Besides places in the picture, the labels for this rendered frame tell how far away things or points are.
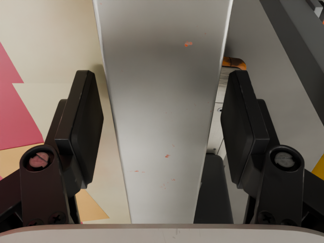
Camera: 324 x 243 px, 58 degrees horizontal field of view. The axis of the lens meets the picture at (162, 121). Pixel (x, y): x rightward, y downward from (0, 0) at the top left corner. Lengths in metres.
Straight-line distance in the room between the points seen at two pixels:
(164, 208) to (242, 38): 1.15
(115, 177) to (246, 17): 1.09
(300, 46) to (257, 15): 0.85
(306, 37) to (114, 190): 0.30
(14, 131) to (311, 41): 0.34
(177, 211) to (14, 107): 0.10
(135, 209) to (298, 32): 0.32
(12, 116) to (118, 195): 0.10
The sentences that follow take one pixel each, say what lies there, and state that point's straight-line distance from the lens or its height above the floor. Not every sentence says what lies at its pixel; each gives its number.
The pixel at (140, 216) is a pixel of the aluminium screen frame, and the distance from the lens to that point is 0.18.
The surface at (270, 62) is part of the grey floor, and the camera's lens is 1.39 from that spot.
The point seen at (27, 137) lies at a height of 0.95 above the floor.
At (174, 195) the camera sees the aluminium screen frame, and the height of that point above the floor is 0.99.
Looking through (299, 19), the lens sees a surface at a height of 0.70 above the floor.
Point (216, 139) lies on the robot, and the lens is 1.25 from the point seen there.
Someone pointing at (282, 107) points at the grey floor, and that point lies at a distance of 1.60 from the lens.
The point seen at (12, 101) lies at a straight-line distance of 0.17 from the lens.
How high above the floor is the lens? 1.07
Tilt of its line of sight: 43 degrees down
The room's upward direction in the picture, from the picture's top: 180 degrees counter-clockwise
